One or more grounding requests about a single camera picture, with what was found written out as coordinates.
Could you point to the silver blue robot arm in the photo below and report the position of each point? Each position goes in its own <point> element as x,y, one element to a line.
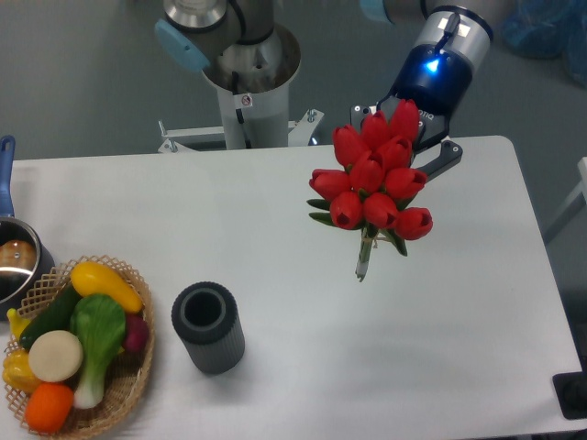
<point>360,56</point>

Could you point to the blue plastic bag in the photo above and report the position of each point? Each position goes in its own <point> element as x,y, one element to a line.
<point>549,30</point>

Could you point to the orange toy fruit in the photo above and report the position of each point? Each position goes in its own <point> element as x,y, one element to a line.
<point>48,407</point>

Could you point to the yellow toy squash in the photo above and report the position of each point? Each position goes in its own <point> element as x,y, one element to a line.
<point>90,278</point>

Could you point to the black device at edge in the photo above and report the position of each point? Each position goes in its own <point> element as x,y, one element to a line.
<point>571,393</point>

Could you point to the woven wicker basket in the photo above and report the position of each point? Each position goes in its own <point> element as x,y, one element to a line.
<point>126,377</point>

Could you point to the dark green toy cucumber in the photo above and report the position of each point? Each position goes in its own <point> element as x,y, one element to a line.
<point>55,316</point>

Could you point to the white frame at right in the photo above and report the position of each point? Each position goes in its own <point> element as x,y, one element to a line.
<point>569,208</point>

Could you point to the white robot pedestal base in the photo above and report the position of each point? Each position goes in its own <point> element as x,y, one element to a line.
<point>250,64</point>

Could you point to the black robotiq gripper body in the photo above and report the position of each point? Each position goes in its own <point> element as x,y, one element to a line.
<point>436,82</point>

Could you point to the yellow toy bell pepper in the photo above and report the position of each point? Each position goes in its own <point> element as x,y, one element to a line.
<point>17,372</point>

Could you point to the blue handled saucepan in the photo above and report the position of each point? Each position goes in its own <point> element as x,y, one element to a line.
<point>15,282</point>

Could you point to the green toy bok choy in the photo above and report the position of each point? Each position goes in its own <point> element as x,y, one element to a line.
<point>99,323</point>

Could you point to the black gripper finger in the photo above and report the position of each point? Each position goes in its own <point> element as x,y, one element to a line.
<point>358,113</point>
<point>449,156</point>

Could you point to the yellow toy banana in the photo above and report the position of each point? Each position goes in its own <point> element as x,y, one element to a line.
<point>17,323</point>

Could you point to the dark grey ribbed vase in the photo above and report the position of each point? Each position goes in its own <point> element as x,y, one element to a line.
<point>205,317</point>

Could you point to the red tulip bouquet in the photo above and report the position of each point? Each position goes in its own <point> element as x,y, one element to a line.
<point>372,190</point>

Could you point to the purple toy radish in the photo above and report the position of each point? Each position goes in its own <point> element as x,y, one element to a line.
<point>137,334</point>

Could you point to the round beige toy disc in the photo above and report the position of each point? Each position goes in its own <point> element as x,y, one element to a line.
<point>55,356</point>

